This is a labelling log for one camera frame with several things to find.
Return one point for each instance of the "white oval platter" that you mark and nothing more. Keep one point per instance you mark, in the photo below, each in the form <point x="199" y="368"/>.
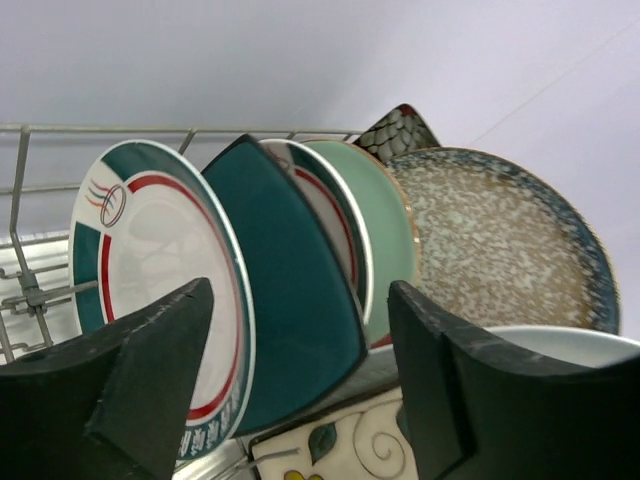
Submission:
<point x="533" y="350"/>

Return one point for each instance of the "speckled beige round plate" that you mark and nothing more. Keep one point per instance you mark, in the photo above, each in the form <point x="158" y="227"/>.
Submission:
<point x="502" y="247"/>

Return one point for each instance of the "cream square flower plate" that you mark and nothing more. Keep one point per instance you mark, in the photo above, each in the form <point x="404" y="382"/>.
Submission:
<point x="360" y="439"/>

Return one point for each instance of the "black square floral plate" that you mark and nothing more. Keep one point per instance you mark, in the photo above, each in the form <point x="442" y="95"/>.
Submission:
<point x="401" y="130"/>

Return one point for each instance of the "mint green flower plate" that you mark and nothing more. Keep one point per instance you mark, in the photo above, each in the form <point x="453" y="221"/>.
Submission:
<point x="389" y="221"/>

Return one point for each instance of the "grey wire dish rack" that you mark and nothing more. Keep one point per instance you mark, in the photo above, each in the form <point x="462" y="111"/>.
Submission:
<point x="42" y="168"/>

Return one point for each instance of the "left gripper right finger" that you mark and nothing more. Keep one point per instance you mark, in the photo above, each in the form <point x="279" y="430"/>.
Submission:
<point x="469" y="421"/>

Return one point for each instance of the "teal square plate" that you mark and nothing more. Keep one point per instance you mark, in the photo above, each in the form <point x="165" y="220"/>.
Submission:
<point x="309" y="336"/>

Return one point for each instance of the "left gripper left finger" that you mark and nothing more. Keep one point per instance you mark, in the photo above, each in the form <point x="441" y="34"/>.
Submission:
<point x="111" y="404"/>

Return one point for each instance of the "round plate red teal rim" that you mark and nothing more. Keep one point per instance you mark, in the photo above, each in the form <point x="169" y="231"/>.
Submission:
<point x="145" y="222"/>

